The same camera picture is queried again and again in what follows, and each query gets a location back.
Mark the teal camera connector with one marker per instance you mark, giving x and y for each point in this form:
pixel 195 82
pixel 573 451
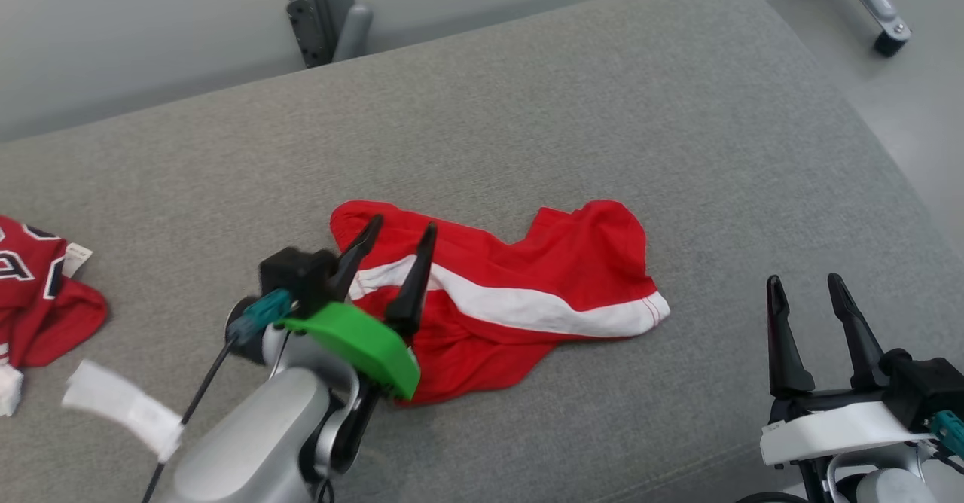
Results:
pixel 263 311
pixel 950 431

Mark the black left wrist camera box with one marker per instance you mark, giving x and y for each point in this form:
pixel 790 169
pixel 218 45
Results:
pixel 294 273

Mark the red lettered jersey white sleeves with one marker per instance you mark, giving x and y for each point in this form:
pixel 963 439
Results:
pixel 45 315

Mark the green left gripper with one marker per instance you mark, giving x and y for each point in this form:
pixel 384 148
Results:
pixel 361 341

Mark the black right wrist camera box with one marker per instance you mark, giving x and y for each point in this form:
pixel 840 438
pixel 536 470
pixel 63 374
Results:
pixel 930 386

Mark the teal right camera connector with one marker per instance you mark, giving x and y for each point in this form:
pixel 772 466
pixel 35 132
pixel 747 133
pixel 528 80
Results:
pixel 950 431

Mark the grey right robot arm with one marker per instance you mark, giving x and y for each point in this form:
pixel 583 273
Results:
pixel 896 488

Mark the red shorts with white stripe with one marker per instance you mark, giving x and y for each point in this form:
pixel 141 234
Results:
pixel 572 262

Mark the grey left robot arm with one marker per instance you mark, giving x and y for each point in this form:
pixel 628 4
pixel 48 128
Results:
pixel 248 443

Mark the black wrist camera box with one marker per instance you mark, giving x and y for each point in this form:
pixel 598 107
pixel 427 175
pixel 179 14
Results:
pixel 294 273
pixel 930 386

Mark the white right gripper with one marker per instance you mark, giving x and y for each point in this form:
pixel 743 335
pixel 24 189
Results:
pixel 836 428

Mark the teal left camera connector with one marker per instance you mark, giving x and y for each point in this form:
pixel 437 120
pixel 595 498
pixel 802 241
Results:
pixel 263 311

